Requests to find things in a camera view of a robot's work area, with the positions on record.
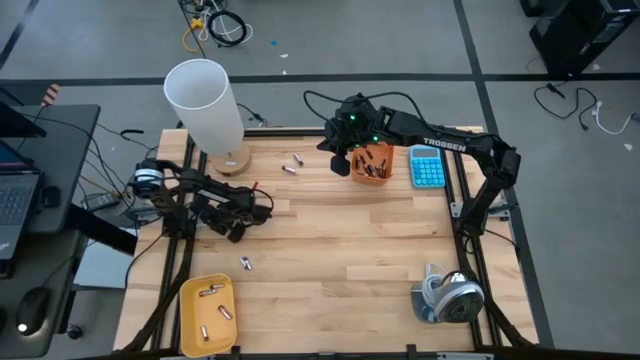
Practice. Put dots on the black laptop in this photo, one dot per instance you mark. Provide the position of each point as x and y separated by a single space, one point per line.
15 200

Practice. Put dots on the white box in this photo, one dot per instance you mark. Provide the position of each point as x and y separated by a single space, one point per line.
100 270

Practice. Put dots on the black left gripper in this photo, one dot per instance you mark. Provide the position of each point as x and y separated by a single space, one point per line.
235 215

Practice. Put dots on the black computer mouse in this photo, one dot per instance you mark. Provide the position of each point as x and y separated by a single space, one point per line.
32 310

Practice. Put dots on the small silver battery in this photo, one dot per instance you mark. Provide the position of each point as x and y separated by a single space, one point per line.
204 332
249 264
207 292
225 312
217 286
243 262

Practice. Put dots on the black chair caster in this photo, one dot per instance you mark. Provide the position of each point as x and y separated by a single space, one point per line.
74 332

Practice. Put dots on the large silver black battery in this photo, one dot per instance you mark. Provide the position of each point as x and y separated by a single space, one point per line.
288 169
298 159

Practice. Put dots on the orange black striped marker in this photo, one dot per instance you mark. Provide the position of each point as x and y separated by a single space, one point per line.
50 95

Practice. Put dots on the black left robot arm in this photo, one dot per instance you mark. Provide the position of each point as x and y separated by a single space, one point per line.
175 182

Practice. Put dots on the orange plastic bin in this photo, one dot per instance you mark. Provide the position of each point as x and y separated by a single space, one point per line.
370 182

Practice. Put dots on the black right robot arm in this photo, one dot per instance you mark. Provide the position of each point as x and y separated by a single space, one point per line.
445 145

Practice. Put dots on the black aluminium rig frame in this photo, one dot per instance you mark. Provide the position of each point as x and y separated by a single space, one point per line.
280 132

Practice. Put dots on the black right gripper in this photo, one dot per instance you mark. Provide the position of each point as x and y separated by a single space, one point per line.
340 140

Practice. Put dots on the blue calculator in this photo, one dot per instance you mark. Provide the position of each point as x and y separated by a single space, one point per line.
426 167

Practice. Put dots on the black desk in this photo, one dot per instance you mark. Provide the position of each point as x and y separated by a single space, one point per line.
65 145

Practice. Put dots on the small black device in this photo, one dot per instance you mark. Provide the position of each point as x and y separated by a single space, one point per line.
50 196

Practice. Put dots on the white lamp with wooden base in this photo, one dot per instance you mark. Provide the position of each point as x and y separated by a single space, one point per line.
205 110

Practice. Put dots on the black computer tower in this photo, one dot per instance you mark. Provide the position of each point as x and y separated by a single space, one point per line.
625 20
565 45

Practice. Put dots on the yellow plastic bin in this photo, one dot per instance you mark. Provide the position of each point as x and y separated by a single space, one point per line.
195 315

